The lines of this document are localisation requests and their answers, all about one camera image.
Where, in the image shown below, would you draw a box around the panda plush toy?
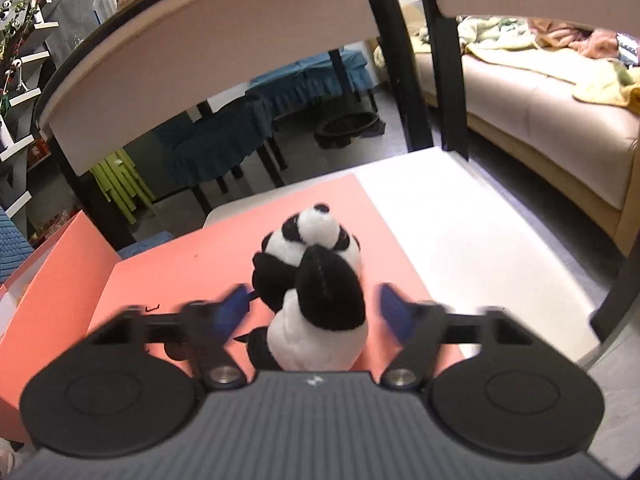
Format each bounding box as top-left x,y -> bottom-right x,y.
247,203 -> 369,372

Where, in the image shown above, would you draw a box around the pink blanket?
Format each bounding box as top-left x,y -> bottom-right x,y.
529,17 -> 622,60

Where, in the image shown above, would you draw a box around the pink cardboard box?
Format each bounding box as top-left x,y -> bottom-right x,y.
0,210 -> 122,445

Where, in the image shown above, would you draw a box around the green plastic stools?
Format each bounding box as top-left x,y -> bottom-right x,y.
90,149 -> 157,227

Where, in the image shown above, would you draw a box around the clear water bottle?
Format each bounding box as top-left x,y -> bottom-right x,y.
92,0 -> 119,27

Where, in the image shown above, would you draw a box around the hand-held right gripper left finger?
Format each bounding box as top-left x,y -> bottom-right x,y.
93,283 -> 252,391

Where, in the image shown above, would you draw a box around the blue covered chair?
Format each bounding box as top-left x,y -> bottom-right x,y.
152,94 -> 288,217
246,49 -> 379,117

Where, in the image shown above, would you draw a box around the white ladder shelf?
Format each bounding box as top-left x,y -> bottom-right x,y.
0,0 -> 68,231

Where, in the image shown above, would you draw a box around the artificial vine with flowers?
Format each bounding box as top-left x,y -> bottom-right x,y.
0,0 -> 53,116

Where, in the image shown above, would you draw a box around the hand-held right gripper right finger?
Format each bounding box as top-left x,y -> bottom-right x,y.
377,282 -> 539,391

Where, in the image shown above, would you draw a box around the beige sofa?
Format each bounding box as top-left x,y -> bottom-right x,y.
414,50 -> 640,257

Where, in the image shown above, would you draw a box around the blue ribbed cushion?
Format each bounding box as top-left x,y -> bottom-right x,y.
0,205 -> 35,285

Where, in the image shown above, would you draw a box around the black pet bed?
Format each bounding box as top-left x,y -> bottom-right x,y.
314,112 -> 387,150

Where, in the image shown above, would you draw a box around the grey paper bag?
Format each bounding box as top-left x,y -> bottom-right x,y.
46,0 -> 102,69

